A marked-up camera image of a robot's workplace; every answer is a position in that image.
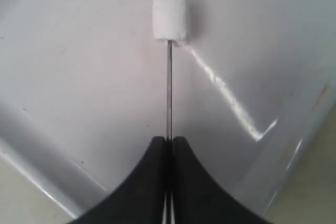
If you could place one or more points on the white marshmallow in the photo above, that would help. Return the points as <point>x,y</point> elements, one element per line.
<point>170,21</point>

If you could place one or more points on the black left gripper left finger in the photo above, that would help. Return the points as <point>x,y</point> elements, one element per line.
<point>140,198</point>

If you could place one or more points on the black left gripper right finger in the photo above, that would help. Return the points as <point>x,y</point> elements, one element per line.
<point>197,197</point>

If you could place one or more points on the white plastic tray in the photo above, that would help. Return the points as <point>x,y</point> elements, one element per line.
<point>83,91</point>

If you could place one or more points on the thin metal skewer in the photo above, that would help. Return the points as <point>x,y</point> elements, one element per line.
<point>169,203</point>

